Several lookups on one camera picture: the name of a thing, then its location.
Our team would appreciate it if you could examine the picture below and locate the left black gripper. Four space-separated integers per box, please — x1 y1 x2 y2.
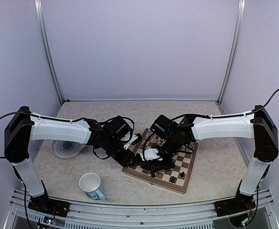
103 136 135 167

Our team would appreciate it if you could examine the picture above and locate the dark rook piece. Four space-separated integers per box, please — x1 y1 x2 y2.
170 177 176 183

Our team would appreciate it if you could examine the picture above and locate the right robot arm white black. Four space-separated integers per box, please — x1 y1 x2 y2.
142 105 279 212

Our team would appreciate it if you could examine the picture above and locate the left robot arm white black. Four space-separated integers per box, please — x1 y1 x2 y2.
4 106 142 212

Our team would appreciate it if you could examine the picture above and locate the wooden chess board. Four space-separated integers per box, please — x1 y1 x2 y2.
122 142 198 194

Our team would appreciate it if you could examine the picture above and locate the light blue mug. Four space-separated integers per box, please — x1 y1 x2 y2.
78 172 106 201

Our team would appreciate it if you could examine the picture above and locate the grey silicone round lid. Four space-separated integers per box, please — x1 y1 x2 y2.
52 141 86 159

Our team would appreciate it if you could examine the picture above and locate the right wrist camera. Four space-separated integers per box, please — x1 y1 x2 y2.
139 148 163 162

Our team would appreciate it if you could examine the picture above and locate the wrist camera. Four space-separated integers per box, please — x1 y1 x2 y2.
121 132 142 150
139 148 163 162

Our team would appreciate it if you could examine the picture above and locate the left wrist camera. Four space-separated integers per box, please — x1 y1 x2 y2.
121 132 142 150

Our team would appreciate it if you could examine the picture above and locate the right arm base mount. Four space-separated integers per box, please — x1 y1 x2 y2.
214 195 256 217

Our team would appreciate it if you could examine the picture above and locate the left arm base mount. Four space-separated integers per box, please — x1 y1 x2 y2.
28 196 70 218

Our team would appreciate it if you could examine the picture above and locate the right aluminium frame post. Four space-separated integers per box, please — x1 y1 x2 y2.
217 0 246 106

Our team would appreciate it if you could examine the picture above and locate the aluminium frame post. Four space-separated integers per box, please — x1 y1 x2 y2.
217 0 246 106
34 0 64 105

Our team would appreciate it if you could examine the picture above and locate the front aluminium rail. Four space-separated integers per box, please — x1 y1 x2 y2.
0 189 279 229

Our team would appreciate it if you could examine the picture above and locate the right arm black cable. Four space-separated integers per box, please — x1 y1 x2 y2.
263 87 279 110

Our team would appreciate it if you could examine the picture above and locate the left aluminium frame post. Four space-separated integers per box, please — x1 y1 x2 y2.
34 0 64 105

